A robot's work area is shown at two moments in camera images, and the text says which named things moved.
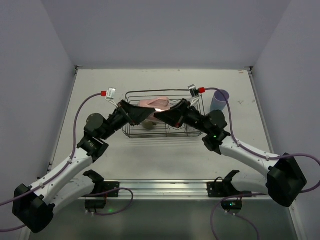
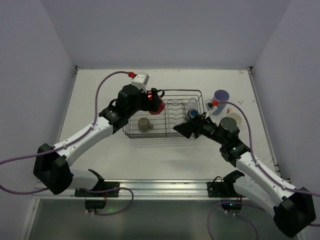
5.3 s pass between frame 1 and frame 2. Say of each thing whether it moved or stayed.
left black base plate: stayed
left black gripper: moved
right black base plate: stayed
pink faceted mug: moved
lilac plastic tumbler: stayed
